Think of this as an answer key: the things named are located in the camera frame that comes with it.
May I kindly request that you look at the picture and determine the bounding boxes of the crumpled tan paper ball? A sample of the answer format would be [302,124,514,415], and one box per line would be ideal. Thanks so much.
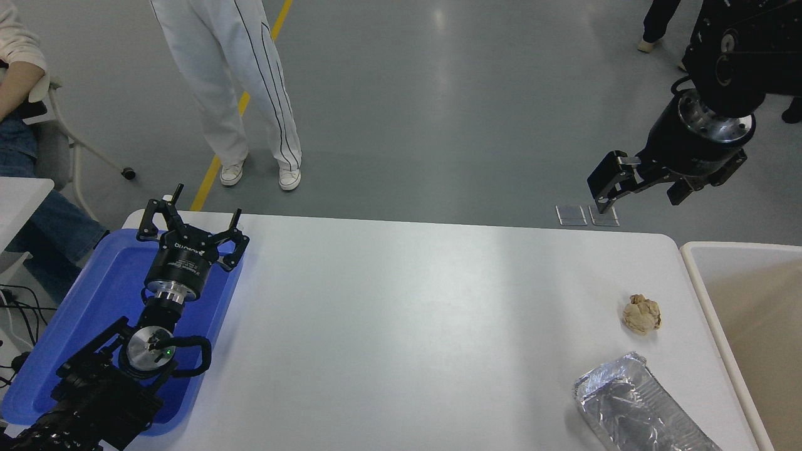
[622,294,662,334]

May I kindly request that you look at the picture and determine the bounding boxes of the white rolling chair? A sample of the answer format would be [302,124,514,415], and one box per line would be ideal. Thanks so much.
[25,75,137,223]

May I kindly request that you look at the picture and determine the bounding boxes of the blue plastic tray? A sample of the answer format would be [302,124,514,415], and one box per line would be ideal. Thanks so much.
[0,227,245,437]

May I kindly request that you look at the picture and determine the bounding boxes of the large pale bin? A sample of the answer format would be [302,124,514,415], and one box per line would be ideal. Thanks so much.
[680,241,802,451]

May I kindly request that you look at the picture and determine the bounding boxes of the silver foil plate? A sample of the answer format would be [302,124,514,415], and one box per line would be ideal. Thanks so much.
[573,351,724,451]

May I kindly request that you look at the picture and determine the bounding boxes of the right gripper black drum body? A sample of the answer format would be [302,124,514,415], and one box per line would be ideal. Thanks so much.
[640,94,749,179]

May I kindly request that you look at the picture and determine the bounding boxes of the black floor cables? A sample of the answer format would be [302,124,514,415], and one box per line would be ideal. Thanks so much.
[0,285,60,389]

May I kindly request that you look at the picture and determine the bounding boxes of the person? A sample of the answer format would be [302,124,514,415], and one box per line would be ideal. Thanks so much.
[637,0,802,124]
[149,0,303,192]
[0,0,111,308]

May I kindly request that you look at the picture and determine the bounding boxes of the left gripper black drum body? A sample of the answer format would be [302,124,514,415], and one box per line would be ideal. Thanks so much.
[144,229,221,298]

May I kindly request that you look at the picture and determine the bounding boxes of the small white side table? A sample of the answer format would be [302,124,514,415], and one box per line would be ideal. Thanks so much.
[0,177,56,274]

